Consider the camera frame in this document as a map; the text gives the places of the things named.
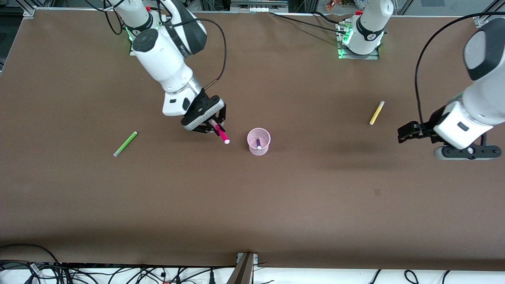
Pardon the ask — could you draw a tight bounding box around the brown table cover mat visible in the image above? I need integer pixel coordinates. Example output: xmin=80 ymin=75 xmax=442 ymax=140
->
xmin=0 ymin=8 xmax=505 ymax=271

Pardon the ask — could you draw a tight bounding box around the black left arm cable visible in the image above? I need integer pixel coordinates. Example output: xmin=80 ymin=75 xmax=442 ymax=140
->
xmin=414 ymin=12 xmax=505 ymax=135

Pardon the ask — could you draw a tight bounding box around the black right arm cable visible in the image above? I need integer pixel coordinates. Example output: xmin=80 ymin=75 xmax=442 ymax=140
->
xmin=83 ymin=0 xmax=228 ymax=91

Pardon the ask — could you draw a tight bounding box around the large black loop cable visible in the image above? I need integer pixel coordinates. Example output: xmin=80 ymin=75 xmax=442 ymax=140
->
xmin=0 ymin=244 xmax=60 ymax=265

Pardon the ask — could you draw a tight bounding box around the aluminium frame rail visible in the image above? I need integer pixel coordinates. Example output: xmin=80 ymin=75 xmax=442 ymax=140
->
xmin=473 ymin=0 xmax=505 ymax=29

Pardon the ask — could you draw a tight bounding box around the short curved black cable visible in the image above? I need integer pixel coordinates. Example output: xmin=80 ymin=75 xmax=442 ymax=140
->
xmin=314 ymin=11 xmax=344 ymax=25

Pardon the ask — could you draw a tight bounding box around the pink pen holder cup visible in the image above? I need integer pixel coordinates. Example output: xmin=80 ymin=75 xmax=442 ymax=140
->
xmin=247 ymin=128 xmax=271 ymax=156

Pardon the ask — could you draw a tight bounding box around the metal table bracket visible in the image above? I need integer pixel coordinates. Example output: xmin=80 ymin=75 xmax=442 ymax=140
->
xmin=227 ymin=252 xmax=259 ymax=284

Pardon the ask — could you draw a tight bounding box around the pink marker pen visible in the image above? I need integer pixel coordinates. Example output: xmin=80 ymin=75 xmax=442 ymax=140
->
xmin=210 ymin=120 xmax=230 ymax=145

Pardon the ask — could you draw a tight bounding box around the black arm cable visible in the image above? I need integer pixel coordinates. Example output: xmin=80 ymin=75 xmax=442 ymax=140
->
xmin=414 ymin=12 xmax=505 ymax=135
xmin=83 ymin=0 xmax=228 ymax=91

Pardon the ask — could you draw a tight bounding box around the black cable tangle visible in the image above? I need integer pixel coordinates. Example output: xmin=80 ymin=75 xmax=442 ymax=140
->
xmin=0 ymin=260 xmax=237 ymax=284

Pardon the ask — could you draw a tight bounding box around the yellow marker pen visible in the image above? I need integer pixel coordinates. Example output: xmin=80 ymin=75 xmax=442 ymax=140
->
xmin=369 ymin=101 xmax=385 ymax=125

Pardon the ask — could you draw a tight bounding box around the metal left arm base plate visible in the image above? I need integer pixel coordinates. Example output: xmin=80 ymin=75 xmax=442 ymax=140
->
xmin=338 ymin=47 xmax=380 ymax=60

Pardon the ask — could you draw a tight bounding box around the grey power strip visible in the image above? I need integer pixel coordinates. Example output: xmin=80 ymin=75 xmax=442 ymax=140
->
xmin=231 ymin=0 xmax=288 ymax=12

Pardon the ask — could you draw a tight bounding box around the long black table cable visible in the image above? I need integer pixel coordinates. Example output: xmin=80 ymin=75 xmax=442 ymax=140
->
xmin=268 ymin=11 xmax=350 ymax=34

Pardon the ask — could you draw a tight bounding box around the green marker pen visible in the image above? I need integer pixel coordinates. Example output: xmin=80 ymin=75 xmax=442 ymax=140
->
xmin=113 ymin=131 xmax=138 ymax=157

